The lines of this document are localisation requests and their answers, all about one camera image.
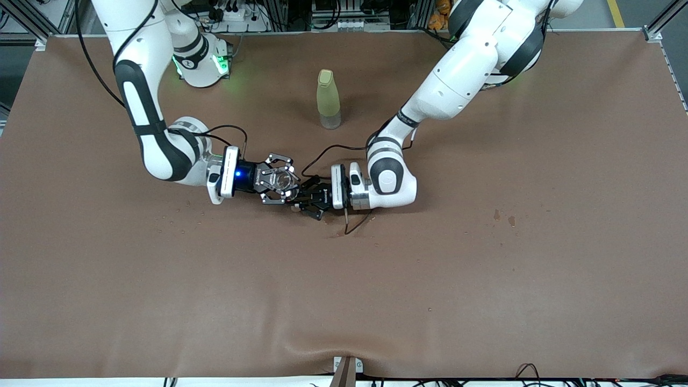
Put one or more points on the metal double jigger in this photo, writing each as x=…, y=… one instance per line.
x=295, y=208

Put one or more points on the large brown liquid puddle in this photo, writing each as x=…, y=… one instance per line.
x=355, y=221

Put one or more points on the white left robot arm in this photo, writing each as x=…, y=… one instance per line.
x=457, y=75

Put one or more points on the metal mount bracket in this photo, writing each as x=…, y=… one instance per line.
x=346, y=371

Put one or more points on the clear glass beaker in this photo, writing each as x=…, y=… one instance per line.
x=283, y=180

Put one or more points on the white power strip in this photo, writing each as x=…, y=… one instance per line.
x=231, y=13

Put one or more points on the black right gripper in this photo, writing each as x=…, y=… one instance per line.
x=248, y=176

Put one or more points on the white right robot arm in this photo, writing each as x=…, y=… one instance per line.
x=129, y=21

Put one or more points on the orange packets pile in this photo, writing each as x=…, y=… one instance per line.
x=438, y=16

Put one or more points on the white terminal strip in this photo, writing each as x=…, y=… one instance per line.
x=352, y=24

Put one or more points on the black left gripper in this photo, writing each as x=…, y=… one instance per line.
x=321, y=198

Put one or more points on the white corner bracket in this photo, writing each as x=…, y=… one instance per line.
x=653, y=36
x=40, y=44

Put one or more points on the aluminium frame post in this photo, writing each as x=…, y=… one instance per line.
x=29, y=24
x=664, y=21

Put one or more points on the brown table mat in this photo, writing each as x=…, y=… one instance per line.
x=344, y=312

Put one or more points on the black electronics box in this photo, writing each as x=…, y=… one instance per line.
x=349, y=8

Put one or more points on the green bottle with clear base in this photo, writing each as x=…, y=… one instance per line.
x=328, y=99

